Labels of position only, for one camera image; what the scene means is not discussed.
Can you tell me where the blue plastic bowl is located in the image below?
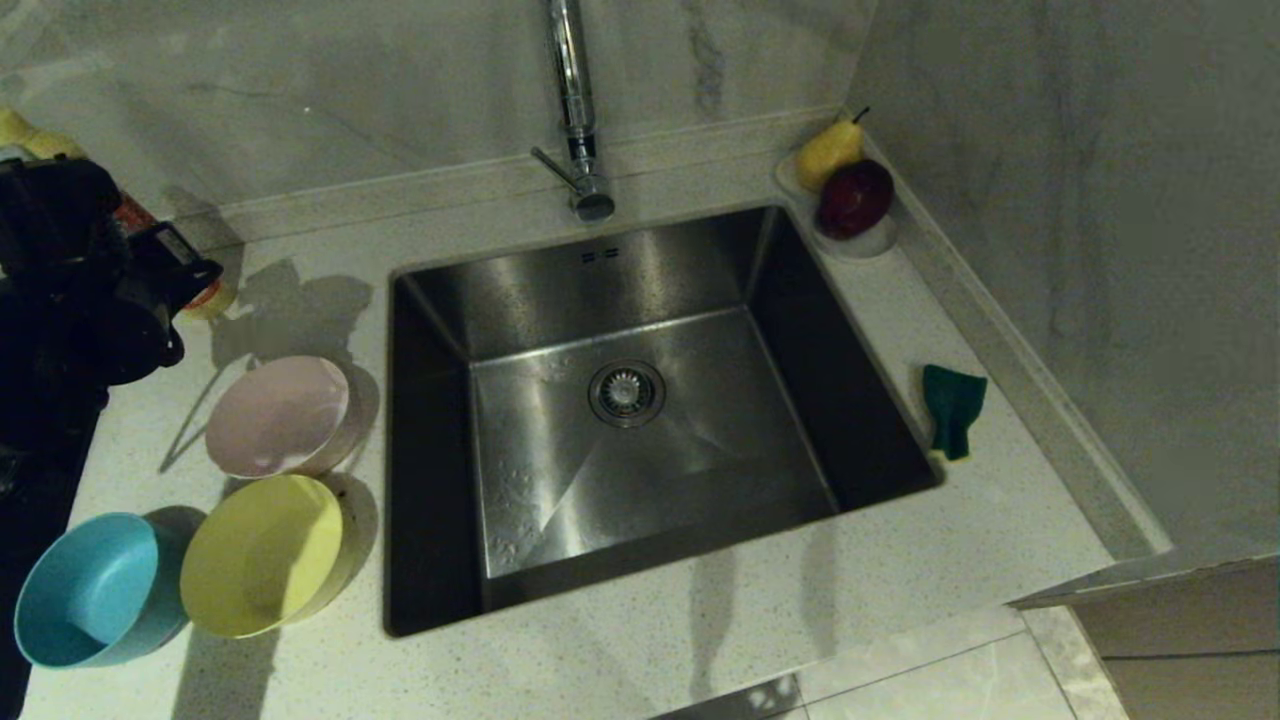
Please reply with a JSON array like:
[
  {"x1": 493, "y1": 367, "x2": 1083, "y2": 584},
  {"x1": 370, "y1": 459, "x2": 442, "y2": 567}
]
[{"x1": 14, "y1": 513, "x2": 191, "y2": 669}]

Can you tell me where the black induction cooktop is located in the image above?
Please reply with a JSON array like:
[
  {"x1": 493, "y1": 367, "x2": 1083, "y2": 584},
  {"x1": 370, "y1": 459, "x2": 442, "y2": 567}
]
[{"x1": 0, "y1": 400, "x2": 109, "y2": 720}]

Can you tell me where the chrome faucet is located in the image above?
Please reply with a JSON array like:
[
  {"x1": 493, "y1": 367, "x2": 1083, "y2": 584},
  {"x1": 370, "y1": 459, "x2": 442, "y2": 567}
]
[{"x1": 530, "y1": 0, "x2": 616, "y2": 223}]

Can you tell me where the round metal sink drain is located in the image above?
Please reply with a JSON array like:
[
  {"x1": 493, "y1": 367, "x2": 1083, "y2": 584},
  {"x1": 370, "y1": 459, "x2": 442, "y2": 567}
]
[{"x1": 588, "y1": 360, "x2": 667, "y2": 429}]

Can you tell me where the yellow plastic bowl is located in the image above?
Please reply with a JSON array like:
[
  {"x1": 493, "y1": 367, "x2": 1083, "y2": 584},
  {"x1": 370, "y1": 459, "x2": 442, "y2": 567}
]
[{"x1": 180, "y1": 474, "x2": 353, "y2": 639}]

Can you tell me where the yellow pear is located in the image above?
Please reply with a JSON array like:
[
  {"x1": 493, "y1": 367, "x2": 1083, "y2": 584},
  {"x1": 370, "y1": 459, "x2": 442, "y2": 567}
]
[{"x1": 796, "y1": 107, "x2": 871, "y2": 193}]

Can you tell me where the beige cabinet front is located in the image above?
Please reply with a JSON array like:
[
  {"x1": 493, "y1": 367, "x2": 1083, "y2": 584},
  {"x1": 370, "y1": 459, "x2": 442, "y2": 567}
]
[{"x1": 1005, "y1": 550, "x2": 1280, "y2": 720}]

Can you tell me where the yellow-capped dish soap bottle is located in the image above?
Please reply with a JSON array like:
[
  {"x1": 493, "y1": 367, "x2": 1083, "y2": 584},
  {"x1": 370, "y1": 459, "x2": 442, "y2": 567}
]
[{"x1": 0, "y1": 105, "x2": 239, "y2": 322}]

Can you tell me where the small white fruit dish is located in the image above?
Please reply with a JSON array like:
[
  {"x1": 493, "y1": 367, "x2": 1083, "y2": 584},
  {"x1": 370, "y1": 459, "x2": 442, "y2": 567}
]
[{"x1": 775, "y1": 150, "x2": 899, "y2": 262}]

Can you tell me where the pink plastic bowl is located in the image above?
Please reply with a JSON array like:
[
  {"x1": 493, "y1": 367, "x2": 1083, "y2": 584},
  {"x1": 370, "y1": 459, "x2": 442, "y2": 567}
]
[{"x1": 205, "y1": 356, "x2": 366, "y2": 479}]

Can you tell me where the stainless steel sink basin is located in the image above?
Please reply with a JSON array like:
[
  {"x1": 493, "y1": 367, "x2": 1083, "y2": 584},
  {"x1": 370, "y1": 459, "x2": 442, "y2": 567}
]
[{"x1": 384, "y1": 205, "x2": 943, "y2": 638}]

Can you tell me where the green and yellow sponge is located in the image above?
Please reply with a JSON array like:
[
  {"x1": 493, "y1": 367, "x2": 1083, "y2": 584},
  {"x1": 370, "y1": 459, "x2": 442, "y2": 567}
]
[{"x1": 921, "y1": 364, "x2": 988, "y2": 462}]

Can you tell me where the dark red apple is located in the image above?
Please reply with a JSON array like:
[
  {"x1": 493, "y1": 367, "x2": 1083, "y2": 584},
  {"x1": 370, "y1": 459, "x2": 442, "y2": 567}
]
[{"x1": 816, "y1": 159, "x2": 896, "y2": 241}]

